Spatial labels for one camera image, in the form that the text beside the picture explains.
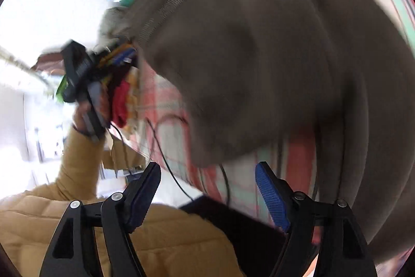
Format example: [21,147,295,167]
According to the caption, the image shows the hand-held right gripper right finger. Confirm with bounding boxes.
[255,161,378,277]

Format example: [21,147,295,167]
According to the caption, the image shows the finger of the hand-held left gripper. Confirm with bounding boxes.
[97,43,138,76]

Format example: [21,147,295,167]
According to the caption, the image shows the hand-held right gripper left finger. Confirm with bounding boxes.
[39,162,162,277]

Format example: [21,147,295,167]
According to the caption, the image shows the grey hoodie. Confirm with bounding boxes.
[130,0,415,265]

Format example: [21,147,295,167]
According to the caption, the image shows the person's left forearm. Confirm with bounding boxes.
[53,124,109,201]

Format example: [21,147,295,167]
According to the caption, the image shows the person's left hand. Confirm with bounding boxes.
[72,100,93,135]

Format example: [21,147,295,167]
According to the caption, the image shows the cardboard box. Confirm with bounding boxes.
[102,134,146,178]

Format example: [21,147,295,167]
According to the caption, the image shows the red cloth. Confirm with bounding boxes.
[112,79,131,129]

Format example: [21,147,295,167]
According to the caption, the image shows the black cloth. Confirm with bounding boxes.
[180,194,320,277]

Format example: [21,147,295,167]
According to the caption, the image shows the red plaid bed sheet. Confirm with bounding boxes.
[136,0,415,277]

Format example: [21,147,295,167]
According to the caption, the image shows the black cable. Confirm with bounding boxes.
[220,163,231,205]
[110,116,196,201]

